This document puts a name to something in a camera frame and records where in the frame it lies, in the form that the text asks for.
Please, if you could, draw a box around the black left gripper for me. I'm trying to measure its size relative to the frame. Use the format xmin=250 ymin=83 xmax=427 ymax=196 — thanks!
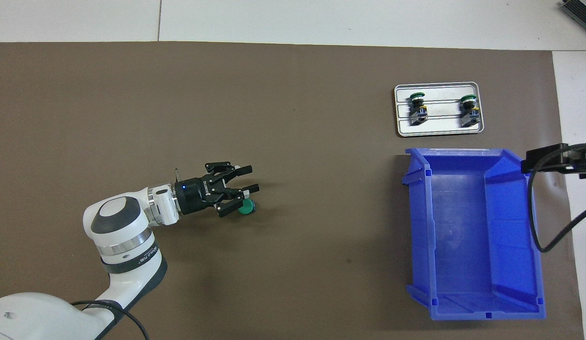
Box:
xmin=175 ymin=162 xmax=260 ymax=218

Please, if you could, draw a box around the brown table mat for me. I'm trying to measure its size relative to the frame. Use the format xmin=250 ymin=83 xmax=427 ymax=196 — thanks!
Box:
xmin=0 ymin=42 xmax=586 ymax=340

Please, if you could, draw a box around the grey metal tray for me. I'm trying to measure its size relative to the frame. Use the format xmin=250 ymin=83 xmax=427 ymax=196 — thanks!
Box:
xmin=394 ymin=82 xmax=485 ymax=138

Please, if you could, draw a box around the blue plastic storage bin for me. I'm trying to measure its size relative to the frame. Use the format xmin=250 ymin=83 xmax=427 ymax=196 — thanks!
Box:
xmin=402 ymin=148 xmax=546 ymax=322

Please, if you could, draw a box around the grey ribbed metal device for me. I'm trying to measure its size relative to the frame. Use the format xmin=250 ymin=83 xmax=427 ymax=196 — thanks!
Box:
xmin=560 ymin=0 xmax=586 ymax=31

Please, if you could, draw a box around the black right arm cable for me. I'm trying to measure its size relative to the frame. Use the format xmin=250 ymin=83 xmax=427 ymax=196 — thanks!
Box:
xmin=529 ymin=143 xmax=586 ymax=254

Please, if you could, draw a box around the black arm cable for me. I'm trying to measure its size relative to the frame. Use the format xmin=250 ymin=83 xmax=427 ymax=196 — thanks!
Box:
xmin=70 ymin=298 xmax=150 ymax=340
xmin=529 ymin=143 xmax=586 ymax=254

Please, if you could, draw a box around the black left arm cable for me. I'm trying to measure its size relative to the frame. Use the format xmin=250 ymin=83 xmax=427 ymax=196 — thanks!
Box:
xmin=70 ymin=298 xmax=150 ymax=340

